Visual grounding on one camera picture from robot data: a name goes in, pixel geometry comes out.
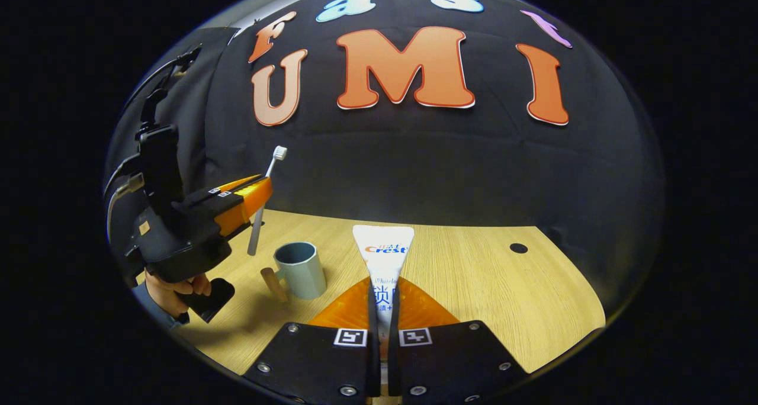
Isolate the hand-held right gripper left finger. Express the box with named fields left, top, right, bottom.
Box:
left=244, top=277, right=381, bottom=405

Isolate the white toothbrush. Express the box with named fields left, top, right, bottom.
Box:
left=247, top=146, right=288, bottom=256

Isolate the blue-grey cup with wooden handle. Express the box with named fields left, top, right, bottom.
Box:
left=261, top=241, right=327, bottom=304

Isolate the wooden desktop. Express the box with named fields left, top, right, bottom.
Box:
left=175, top=208, right=606, bottom=405

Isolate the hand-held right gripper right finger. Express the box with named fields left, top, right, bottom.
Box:
left=388, top=277, right=528, bottom=405

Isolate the white toothpaste tube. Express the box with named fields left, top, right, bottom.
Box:
left=352, top=224, right=415, bottom=388

